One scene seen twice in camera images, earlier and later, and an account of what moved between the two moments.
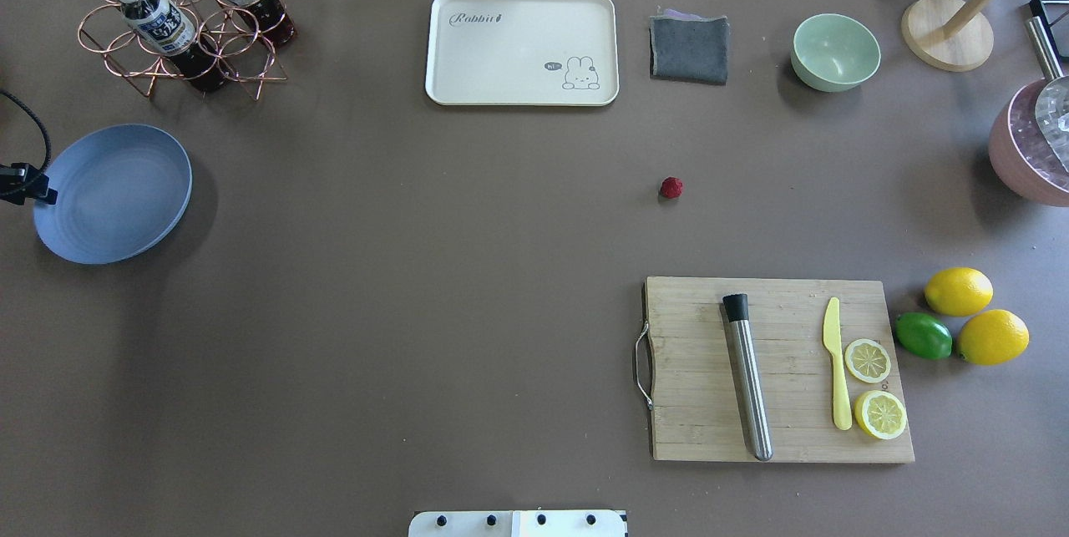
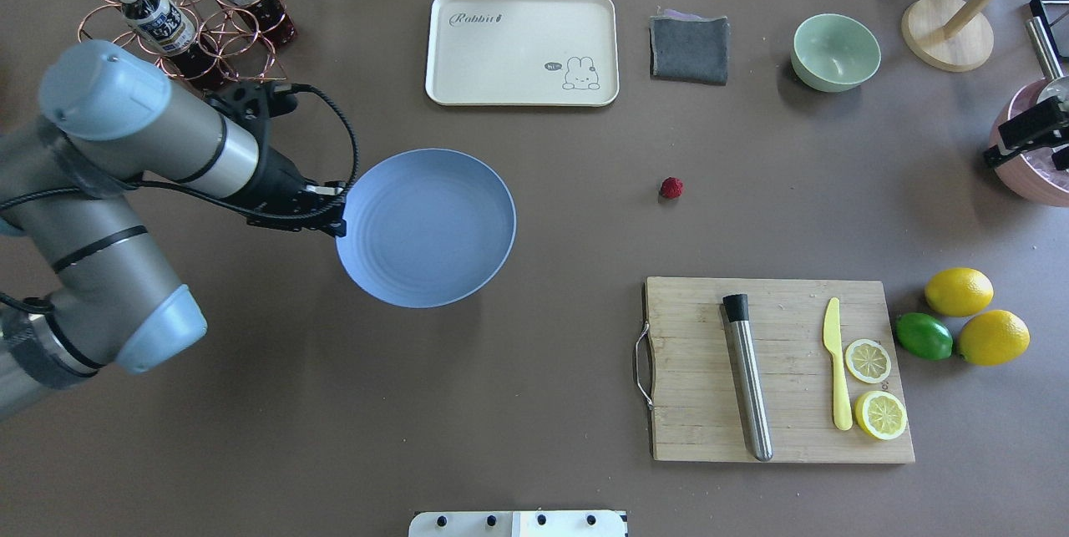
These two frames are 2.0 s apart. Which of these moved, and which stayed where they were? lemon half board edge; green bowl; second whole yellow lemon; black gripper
Moved: black gripper
Stayed: second whole yellow lemon; green bowl; lemon half board edge
